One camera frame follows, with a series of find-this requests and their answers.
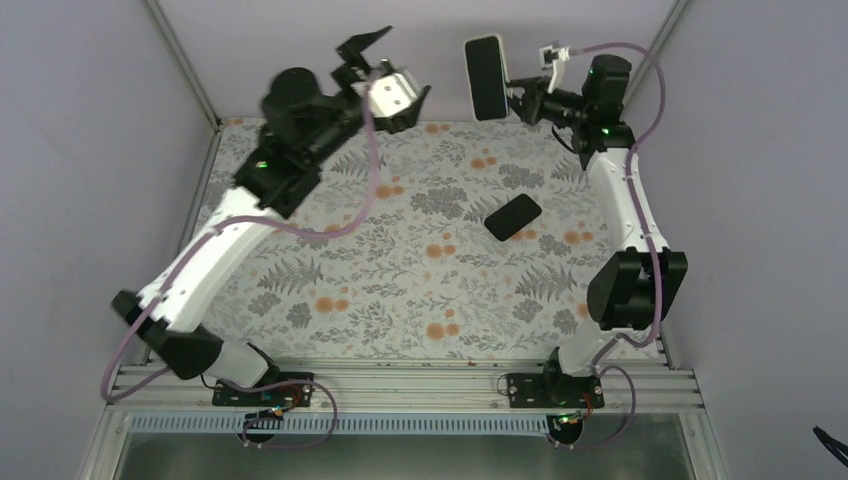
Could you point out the black phone on table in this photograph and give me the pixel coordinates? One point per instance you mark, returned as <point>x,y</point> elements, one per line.
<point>512,217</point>

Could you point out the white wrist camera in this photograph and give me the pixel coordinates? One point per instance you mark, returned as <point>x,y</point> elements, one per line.
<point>391,94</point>
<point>554,57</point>

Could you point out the black object at edge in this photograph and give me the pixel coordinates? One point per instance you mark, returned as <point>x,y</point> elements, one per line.
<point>835,447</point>

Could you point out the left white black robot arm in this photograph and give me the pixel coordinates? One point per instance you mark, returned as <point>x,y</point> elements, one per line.
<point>303,128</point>

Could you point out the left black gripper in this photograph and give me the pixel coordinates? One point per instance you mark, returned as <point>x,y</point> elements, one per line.
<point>351,52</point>

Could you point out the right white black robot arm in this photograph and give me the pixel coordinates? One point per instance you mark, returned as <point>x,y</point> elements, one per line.
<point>631,294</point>

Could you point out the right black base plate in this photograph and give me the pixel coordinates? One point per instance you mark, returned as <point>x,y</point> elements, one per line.
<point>537,391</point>

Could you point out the black smartphone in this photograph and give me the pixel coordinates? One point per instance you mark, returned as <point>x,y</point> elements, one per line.
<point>485,79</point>

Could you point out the aluminium rail frame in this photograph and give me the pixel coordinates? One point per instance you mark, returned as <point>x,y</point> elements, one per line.
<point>405,397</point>

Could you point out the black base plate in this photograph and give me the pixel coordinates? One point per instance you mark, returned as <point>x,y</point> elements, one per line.
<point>278,398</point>
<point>537,391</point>

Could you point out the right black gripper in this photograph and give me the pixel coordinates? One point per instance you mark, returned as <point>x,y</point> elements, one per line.
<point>529,107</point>

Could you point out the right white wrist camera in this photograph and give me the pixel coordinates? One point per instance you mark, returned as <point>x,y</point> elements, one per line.
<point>554,57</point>

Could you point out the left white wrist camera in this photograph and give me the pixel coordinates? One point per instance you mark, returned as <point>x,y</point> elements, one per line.
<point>391,94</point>

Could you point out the floral patterned table mat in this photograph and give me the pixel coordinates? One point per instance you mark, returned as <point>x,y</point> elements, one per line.
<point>421,277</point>

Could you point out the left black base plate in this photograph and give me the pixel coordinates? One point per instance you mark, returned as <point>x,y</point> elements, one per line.
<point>278,398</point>

